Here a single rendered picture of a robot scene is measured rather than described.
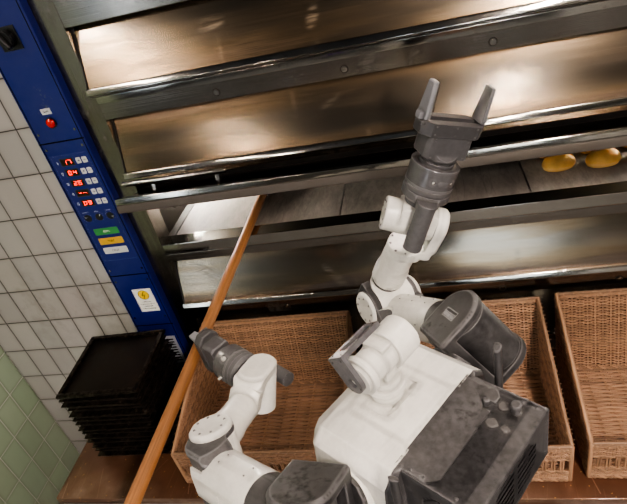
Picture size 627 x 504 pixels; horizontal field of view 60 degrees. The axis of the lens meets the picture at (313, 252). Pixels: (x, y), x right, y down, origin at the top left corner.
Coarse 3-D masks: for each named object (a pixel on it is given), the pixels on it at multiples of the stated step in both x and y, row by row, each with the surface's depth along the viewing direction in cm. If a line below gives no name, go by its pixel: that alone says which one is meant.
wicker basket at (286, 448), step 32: (224, 320) 197; (256, 320) 194; (288, 320) 192; (320, 320) 190; (256, 352) 199; (288, 352) 197; (320, 352) 194; (192, 384) 185; (224, 384) 206; (320, 384) 197; (192, 416) 183; (256, 416) 192; (288, 416) 188; (256, 448) 180; (288, 448) 177; (192, 480) 175
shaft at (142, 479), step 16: (256, 208) 185; (240, 240) 170; (240, 256) 165; (224, 272) 158; (224, 288) 152; (208, 320) 141; (192, 352) 132; (192, 368) 129; (176, 384) 124; (176, 400) 121; (176, 416) 119; (160, 432) 114; (160, 448) 112; (144, 464) 108; (144, 480) 106; (128, 496) 103
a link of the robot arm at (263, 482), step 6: (264, 474) 80; (270, 474) 80; (276, 474) 80; (258, 480) 79; (264, 480) 79; (270, 480) 78; (252, 486) 79; (258, 486) 78; (264, 486) 78; (252, 492) 78; (258, 492) 77; (264, 492) 77; (246, 498) 78; (252, 498) 77; (258, 498) 76; (264, 498) 76; (336, 498) 74
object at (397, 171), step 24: (600, 120) 146; (624, 120) 141; (480, 144) 146; (576, 144) 131; (600, 144) 130; (624, 144) 129; (288, 168) 162; (312, 168) 157; (144, 192) 169; (216, 192) 153; (240, 192) 151; (264, 192) 150
